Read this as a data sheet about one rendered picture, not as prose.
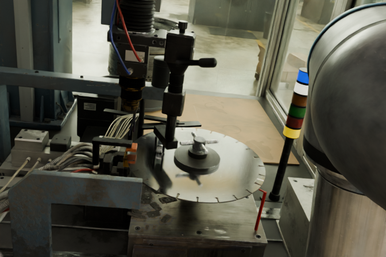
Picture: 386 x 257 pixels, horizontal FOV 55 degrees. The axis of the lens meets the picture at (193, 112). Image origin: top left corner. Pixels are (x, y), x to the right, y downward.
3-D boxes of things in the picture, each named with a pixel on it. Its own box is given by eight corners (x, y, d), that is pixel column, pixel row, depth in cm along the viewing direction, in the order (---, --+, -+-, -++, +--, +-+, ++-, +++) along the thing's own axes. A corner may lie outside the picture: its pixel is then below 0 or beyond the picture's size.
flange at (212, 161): (198, 143, 97) (199, 135, 96) (229, 163, 90) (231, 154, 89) (164, 154, 90) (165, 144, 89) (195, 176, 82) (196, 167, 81)
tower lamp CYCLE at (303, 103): (304, 101, 103) (307, 91, 101) (309, 108, 99) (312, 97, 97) (288, 99, 102) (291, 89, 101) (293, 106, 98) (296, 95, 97)
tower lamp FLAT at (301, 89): (307, 90, 101) (310, 80, 100) (313, 96, 97) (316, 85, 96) (291, 88, 101) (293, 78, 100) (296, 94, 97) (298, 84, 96)
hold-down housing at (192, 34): (185, 111, 83) (198, 21, 75) (183, 120, 79) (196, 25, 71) (161, 107, 84) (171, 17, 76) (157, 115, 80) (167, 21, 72)
